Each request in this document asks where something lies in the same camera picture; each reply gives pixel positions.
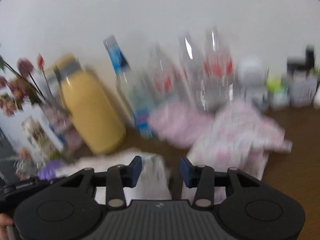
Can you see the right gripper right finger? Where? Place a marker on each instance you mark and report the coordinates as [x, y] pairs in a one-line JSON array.
[[189, 173]]

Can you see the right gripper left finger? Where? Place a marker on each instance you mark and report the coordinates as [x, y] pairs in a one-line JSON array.
[[130, 173]]

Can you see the clear plastic storage bag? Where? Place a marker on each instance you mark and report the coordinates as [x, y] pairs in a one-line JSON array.
[[153, 183]]

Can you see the pink fluffy garment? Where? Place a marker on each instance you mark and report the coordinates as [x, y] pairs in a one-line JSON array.
[[102, 162]]

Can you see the person's left hand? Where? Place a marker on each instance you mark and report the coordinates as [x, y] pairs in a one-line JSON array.
[[5, 221]]

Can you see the purple tissue pack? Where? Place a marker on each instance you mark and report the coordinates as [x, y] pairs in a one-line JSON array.
[[52, 170]]

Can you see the yellow thermos jug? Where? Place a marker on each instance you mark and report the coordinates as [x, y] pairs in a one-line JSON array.
[[84, 100]]

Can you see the crumpled pink patterned garment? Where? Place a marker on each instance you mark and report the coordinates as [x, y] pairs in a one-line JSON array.
[[237, 135]]

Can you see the blue label glass bottle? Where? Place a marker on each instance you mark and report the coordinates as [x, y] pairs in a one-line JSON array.
[[132, 88]]

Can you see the white milk carton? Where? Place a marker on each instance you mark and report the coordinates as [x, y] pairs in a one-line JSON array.
[[30, 131]]

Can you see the fuzzy pink vase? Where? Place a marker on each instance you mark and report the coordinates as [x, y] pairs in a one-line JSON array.
[[63, 128]]

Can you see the red label water bottle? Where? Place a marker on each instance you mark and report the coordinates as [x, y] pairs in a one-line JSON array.
[[192, 63], [162, 75], [218, 70]]

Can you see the dried pink flower bouquet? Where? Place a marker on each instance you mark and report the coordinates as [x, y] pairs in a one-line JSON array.
[[23, 87]]

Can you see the white round speaker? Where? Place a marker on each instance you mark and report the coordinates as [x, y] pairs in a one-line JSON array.
[[251, 74]]

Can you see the lilac storage box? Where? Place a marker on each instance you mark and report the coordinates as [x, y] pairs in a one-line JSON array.
[[302, 91]]

